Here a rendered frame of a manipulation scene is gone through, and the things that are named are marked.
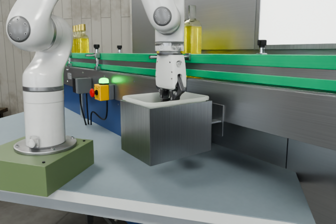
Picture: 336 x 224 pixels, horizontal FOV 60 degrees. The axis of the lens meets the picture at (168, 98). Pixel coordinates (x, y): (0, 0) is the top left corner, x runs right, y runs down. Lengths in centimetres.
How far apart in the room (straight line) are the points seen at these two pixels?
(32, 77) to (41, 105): 9
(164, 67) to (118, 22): 304
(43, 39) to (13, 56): 386
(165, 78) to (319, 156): 53
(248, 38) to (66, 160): 73
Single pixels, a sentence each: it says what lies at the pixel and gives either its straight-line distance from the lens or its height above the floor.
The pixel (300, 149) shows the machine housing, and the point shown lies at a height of 83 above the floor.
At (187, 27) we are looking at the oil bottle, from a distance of 111.
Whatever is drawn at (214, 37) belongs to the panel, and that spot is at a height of 120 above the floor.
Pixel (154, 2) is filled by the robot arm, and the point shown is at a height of 126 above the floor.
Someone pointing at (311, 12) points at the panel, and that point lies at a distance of 97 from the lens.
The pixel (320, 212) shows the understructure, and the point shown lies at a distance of 108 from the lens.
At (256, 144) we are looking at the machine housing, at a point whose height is 80.
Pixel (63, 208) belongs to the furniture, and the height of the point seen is 66.
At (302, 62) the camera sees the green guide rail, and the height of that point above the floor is 112.
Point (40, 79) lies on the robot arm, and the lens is 94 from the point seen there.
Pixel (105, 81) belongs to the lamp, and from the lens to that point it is 135.
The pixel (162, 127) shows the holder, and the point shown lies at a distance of 78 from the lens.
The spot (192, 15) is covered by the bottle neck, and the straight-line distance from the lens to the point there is 112.
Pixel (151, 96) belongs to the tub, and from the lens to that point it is 93.
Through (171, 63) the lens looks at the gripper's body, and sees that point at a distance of 81.
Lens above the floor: 114
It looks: 9 degrees down
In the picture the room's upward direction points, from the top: straight up
